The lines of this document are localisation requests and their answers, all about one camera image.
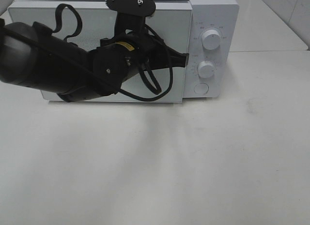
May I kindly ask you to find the white control knob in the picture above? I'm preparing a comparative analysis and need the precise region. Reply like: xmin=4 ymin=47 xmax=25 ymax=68
xmin=197 ymin=61 xmax=216 ymax=78
xmin=201 ymin=28 xmax=221 ymax=50

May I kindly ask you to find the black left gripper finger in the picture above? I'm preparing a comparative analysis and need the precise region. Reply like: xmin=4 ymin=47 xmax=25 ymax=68
xmin=106 ymin=0 xmax=155 ymax=17
xmin=168 ymin=47 xmax=189 ymax=68

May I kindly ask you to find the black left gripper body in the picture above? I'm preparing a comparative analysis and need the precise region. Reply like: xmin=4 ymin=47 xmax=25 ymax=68
xmin=100 ymin=13 xmax=170 ymax=70

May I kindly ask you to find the white microwave door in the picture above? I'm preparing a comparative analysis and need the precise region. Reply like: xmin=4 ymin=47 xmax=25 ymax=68
xmin=8 ymin=0 xmax=192 ymax=103

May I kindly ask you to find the white microwave oven body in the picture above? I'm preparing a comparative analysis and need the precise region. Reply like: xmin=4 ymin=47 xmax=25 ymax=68
xmin=10 ymin=0 xmax=239 ymax=100

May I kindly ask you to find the round white door button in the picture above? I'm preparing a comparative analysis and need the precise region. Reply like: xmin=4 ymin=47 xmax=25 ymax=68
xmin=194 ymin=83 xmax=209 ymax=95

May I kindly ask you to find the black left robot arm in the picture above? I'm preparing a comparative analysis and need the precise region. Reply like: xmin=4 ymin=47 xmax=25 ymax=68
xmin=0 ymin=0 xmax=189 ymax=102

